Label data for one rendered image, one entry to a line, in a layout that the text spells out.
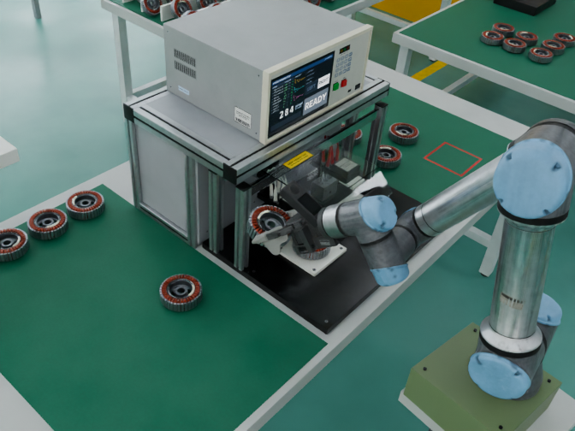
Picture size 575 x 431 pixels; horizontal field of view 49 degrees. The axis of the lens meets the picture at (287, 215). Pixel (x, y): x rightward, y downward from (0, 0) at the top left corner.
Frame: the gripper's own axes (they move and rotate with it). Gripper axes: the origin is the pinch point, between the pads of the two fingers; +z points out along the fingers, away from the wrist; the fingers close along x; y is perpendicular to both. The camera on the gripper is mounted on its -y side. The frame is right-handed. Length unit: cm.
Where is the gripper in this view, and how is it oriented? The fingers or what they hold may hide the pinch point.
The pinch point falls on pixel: (268, 226)
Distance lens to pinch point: 152.6
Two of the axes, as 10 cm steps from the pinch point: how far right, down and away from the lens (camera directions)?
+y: 4.4, 8.7, 2.4
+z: -6.8, 1.4, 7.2
